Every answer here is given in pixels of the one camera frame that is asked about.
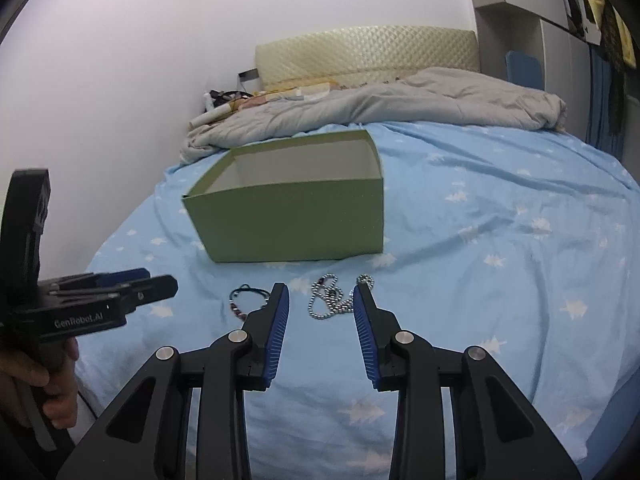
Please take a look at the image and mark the person's left hand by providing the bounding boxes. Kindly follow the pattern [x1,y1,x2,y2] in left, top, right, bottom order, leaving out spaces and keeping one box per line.
[1,338,79,429]

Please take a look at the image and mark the green cardboard box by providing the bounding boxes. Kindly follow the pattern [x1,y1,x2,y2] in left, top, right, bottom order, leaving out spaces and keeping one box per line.
[182,130,384,263]

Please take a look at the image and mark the blue tree-print bedsheet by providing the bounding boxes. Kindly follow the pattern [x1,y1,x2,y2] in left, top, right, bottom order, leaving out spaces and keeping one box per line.
[77,122,639,479]

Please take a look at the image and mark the grey duvet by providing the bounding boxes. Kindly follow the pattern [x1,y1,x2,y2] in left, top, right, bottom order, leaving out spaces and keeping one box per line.
[179,67,567,165]

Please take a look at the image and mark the cream quilted headboard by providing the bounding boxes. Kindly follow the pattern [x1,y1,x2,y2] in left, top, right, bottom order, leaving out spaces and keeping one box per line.
[255,25,480,91]

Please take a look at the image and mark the blue curtain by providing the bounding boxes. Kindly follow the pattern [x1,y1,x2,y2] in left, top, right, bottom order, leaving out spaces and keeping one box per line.
[587,46,625,159]

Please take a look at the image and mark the blue chair back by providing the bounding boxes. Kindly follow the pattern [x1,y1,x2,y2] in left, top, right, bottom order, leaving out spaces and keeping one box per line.
[506,51,544,90]

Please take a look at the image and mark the grey white wardrobe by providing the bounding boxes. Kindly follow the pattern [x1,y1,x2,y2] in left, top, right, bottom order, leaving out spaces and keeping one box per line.
[472,0,591,141]

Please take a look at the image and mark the yellow hoodie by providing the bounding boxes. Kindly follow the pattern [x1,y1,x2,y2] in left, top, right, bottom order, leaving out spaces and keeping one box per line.
[588,0,637,70]

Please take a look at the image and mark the red bead cord bracelet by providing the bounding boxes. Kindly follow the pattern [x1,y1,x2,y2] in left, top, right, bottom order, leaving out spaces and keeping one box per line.
[228,283,272,324]

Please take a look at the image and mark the silver ball chain necklace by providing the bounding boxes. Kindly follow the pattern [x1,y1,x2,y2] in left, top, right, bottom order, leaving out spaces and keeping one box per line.
[308,272,377,321]

